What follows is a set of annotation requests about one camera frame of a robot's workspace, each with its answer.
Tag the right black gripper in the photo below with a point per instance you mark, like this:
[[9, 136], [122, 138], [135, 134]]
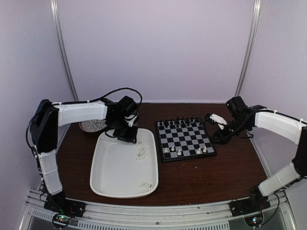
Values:
[[224, 139]]

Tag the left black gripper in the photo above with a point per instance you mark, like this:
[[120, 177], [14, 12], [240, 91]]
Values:
[[130, 137]]

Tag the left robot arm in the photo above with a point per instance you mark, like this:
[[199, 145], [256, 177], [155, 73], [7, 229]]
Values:
[[48, 127]]

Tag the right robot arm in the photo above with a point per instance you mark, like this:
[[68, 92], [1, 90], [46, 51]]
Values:
[[274, 131]]

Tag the black chess pieces row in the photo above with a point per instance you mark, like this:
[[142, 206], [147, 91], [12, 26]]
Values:
[[182, 122]]

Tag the white chess piece pair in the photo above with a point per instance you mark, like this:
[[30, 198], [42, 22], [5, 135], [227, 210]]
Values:
[[146, 185]]

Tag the white rectangular tray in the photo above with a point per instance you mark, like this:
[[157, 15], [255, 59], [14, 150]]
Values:
[[116, 173]]

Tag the patterned ceramic plate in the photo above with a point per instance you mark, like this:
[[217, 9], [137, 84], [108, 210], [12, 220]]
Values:
[[92, 126]]

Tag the black and white chessboard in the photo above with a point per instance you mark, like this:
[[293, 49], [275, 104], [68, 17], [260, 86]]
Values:
[[186, 139]]

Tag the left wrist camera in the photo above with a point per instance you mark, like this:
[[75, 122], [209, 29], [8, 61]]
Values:
[[132, 119]]

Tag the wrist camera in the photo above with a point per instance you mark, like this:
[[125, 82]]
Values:
[[132, 119], [215, 119]]

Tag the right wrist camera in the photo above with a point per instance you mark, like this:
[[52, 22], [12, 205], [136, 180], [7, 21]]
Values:
[[215, 119]]

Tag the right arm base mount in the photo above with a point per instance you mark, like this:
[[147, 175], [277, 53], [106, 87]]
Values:
[[247, 206]]

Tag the front aluminium rail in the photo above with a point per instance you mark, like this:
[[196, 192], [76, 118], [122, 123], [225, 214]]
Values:
[[211, 216]]

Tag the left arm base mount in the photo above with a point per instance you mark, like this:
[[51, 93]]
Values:
[[67, 207]]

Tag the right aluminium frame post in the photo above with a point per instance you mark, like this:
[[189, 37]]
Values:
[[250, 44]]

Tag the aluminium frame post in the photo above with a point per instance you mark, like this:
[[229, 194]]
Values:
[[63, 53], [250, 44]]

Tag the left aluminium frame post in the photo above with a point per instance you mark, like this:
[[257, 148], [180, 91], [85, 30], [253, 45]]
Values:
[[63, 53]]

